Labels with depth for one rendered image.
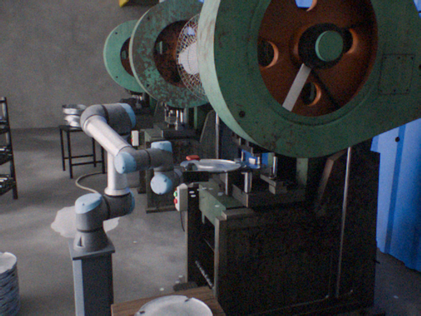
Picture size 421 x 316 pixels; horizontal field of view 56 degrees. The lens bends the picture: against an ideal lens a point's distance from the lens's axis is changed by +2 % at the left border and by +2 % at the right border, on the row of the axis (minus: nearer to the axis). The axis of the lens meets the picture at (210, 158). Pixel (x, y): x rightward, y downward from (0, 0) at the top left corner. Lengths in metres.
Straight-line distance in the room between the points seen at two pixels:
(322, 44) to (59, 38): 7.19
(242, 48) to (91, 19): 7.11
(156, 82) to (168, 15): 0.50
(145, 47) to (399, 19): 1.90
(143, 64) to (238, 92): 1.79
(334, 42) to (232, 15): 0.37
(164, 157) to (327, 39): 0.70
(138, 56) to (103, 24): 5.32
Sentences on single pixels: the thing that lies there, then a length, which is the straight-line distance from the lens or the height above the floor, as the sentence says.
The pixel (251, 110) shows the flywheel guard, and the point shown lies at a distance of 1.40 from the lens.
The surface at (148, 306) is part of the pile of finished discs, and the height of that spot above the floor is 0.36.
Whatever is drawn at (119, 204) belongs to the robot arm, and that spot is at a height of 0.64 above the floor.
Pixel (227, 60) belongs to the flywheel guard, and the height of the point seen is 1.28.
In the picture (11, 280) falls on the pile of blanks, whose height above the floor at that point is 0.20.
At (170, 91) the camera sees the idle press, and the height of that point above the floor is 1.05.
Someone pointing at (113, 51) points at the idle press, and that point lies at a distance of 4.79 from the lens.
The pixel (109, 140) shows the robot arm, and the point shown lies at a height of 0.99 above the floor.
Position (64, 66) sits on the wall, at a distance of 8.32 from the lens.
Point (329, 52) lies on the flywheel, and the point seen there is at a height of 1.31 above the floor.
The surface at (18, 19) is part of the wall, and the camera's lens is 8.38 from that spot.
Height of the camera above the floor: 1.27
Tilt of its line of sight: 14 degrees down
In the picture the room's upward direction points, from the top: 1 degrees clockwise
